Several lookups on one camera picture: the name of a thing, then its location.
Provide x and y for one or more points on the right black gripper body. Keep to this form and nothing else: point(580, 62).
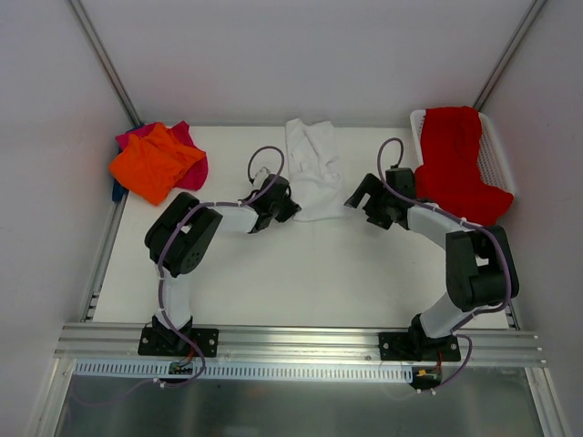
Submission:
point(373, 202)

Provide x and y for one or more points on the white t shirt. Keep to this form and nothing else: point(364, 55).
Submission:
point(315, 170)

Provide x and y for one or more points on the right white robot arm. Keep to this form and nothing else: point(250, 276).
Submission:
point(480, 274)

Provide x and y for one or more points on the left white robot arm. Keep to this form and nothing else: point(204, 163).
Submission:
point(177, 243)

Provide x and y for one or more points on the red t shirt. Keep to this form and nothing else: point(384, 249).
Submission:
point(449, 175)

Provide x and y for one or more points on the pink t shirt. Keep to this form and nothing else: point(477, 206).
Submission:
point(196, 176)

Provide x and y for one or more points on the white plastic basket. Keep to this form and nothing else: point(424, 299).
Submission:
point(492, 163)

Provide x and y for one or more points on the orange t shirt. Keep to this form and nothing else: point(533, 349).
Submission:
point(150, 166)

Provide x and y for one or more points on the blue t shirt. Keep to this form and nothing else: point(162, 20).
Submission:
point(118, 192)

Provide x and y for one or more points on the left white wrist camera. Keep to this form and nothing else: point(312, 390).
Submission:
point(260, 175)

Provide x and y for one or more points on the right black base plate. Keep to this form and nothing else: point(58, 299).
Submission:
point(403, 346)

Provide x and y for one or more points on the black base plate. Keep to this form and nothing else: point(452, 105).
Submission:
point(403, 346)
point(205, 341)

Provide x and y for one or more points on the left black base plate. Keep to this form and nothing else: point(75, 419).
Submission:
point(205, 341)

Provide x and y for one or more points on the aluminium mounting rail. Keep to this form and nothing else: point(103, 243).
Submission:
point(485, 348)

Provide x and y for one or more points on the right aluminium corner post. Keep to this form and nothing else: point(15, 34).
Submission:
point(516, 40)

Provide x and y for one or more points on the aluminium corner post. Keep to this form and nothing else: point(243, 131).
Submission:
point(516, 40)
point(96, 45)

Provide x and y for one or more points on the white slotted cable duct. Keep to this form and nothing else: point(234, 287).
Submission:
point(246, 371)

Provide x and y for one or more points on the left aluminium corner post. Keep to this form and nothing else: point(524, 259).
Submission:
point(96, 45)

